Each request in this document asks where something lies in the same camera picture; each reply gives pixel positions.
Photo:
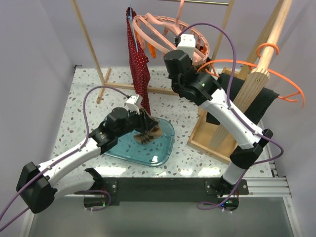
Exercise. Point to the beige brown argyle sock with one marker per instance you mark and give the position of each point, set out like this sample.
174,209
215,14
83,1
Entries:
151,135

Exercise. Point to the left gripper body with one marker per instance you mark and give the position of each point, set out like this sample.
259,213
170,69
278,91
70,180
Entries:
135,122

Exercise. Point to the aluminium rail frame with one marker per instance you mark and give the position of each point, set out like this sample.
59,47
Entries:
261,213

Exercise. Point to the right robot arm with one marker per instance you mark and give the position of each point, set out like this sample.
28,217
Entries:
205,91

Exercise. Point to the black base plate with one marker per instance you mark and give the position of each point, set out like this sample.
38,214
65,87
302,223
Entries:
113,191

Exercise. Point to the red polka dot garment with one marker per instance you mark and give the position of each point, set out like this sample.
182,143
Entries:
138,63

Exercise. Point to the blue transparent plastic basin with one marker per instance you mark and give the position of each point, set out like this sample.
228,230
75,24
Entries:
154,153

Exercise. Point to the pink round clip hanger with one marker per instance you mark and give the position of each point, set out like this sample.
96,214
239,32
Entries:
155,33

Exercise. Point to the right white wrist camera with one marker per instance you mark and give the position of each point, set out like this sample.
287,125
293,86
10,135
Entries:
187,43

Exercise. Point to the wooden clothes rack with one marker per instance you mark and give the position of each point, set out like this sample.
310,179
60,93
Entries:
255,72

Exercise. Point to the light blue hanger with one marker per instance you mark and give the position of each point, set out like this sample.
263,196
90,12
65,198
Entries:
133,27

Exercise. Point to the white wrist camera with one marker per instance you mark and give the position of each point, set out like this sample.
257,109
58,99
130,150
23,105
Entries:
133,103
187,43

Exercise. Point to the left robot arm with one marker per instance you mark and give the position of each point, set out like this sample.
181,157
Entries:
37,183

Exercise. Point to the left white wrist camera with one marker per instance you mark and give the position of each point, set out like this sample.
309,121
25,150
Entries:
133,103

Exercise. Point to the black garment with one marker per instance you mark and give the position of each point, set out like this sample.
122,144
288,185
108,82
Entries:
257,108

